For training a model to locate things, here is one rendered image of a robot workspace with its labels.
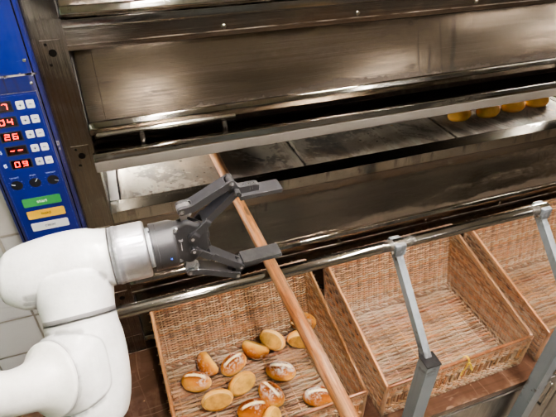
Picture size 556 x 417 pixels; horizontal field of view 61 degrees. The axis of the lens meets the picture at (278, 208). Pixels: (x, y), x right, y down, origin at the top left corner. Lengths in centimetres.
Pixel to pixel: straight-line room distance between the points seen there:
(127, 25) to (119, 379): 77
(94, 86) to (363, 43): 71
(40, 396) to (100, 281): 16
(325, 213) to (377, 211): 20
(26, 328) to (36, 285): 94
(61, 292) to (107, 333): 9
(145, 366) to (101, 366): 104
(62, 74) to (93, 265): 60
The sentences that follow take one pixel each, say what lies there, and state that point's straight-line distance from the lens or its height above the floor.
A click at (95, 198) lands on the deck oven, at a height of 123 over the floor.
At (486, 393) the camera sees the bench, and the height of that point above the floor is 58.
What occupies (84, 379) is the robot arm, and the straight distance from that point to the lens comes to 70.
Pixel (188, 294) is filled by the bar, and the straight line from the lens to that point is 111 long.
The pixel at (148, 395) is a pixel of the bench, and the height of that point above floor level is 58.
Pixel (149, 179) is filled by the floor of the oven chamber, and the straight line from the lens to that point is 150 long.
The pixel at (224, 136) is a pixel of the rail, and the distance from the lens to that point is 115.
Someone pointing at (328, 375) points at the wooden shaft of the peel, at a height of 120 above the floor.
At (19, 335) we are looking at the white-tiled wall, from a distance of 169.
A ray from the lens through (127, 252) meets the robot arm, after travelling 72.
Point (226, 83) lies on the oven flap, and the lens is 125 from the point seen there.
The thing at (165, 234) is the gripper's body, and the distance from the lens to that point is 73.
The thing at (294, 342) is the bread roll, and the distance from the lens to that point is 170.
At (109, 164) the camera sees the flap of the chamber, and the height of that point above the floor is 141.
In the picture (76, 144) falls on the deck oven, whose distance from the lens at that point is 128.
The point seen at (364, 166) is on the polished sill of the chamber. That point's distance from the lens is 156.
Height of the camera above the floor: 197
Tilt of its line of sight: 36 degrees down
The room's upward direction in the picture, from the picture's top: straight up
